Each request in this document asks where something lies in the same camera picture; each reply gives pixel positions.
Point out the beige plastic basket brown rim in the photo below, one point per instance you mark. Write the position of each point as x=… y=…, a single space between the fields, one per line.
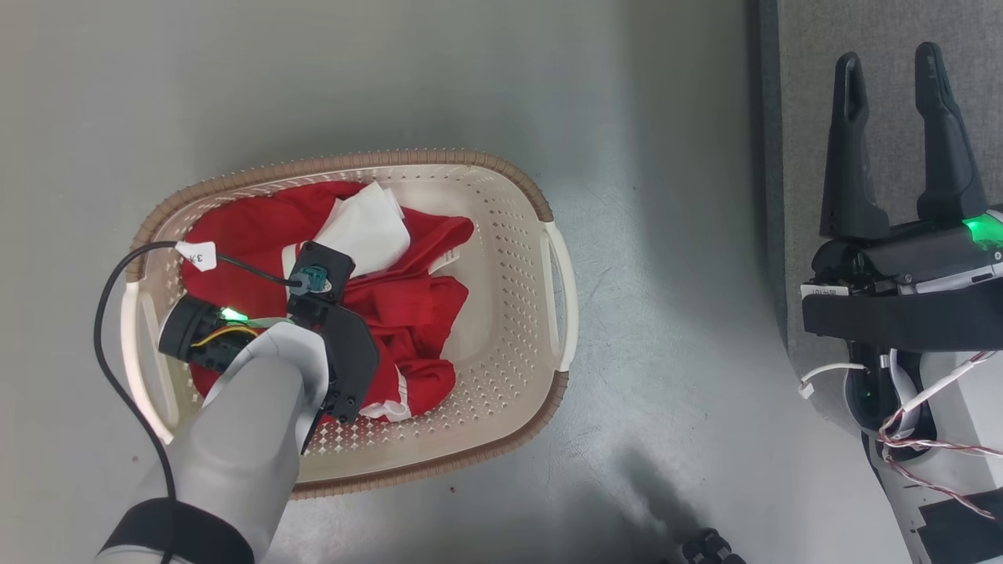
x=501 y=313

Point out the red and white garment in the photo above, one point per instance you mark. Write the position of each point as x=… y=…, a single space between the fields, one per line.
x=407 y=313

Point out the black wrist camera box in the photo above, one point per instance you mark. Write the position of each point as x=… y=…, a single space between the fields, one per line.
x=325 y=266
x=909 y=321

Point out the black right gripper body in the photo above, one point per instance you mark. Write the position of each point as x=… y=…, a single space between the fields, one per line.
x=917 y=254

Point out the black ribbed connector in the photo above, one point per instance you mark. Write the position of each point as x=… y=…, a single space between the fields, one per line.
x=709 y=548

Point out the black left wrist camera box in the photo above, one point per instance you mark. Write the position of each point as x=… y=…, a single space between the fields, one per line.
x=325 y=266

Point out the small white label sticker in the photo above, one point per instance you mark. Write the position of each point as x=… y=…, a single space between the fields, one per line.
x=823 y=291

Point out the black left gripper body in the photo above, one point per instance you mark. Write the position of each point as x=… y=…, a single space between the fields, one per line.
x=196 y=337

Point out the grey fabric sofa seat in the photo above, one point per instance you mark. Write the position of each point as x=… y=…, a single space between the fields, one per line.
x=885 y=23

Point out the black left camera mount bracket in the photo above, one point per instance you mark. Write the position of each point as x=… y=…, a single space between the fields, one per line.
x=353 y=352

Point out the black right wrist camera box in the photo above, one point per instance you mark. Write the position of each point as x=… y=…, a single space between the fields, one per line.
x=909 y=321

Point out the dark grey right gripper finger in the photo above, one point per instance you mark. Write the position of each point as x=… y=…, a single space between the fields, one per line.
x=850 y=180
x=948 y=172

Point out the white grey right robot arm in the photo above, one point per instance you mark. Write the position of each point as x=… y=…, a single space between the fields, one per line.
x=968 y=423

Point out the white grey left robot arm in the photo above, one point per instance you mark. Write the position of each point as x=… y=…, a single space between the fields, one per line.
x=235 y=446

